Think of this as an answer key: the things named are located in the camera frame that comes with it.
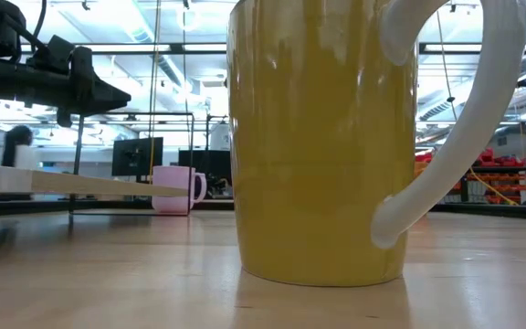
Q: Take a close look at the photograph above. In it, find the pink plastic mug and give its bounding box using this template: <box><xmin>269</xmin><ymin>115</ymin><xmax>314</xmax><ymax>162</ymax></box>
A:
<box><xmin>151</xmin><ymin>164</ymin><xmax>208</xmax><ymax>215</ymax></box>

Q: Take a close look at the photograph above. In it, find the black computer monitor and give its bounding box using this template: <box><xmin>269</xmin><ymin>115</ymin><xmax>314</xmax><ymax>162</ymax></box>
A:
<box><xmin>110</xmin><ymin>136</ymin><xmax>164</xmax><ymax>184</ymax></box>
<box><xmin>178</xmin><ymin>149</ymin><xmax>233</xmax><ymax>186</ymax></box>

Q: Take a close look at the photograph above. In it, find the black metal table frame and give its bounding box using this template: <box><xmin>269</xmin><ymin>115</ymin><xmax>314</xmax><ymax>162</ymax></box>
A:
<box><xmin>0</xmin><ymin>196</ymin><xmax>526</xmax><ymax>221</ymax></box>

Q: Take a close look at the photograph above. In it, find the black hanging cable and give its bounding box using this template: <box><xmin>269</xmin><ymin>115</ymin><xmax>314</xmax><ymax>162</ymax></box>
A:
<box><xmin>436</xmin><ymin>11</ymin><xmax>457</xmax><ymax>122</ymax></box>

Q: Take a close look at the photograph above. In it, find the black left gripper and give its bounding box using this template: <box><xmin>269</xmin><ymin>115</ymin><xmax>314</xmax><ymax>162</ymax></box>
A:
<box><xmin>0</xmin><ymin>45</ymin><xmax>132</xmax><ymax>129</ymax></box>

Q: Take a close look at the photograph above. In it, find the person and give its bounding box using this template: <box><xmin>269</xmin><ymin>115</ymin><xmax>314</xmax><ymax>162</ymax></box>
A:
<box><xmin>0</xmin><ymin>125</ymin><xmax>40</xmax><ymax>171</ymax></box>

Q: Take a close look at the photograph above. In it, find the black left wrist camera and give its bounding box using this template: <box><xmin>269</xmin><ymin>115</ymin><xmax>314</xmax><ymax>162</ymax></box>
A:
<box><xmin>27</xmin><ymin>35</ymin><xmax>78</xmax><ymax>75</ymax></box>

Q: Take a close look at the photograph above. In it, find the yellow cable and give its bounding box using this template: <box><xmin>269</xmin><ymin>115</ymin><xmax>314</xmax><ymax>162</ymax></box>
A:
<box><xmin>468</xmin><ymin>166</ymin><xmax>520</xmax><ymax>207</ymax></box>

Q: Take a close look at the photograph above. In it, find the rack with red bins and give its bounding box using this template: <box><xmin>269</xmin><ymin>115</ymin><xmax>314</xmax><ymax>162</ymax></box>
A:
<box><xmin>414</xmin><ymin>147</ymin><xmax>526</xmax><ymax>206</ymax></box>

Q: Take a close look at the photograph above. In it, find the yellow mug with white handle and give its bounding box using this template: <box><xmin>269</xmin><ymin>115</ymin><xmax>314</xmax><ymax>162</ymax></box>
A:
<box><xmin>226</xmin><ymin>0</ymin><xmax>526</xmax><ymax>288</ymax></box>

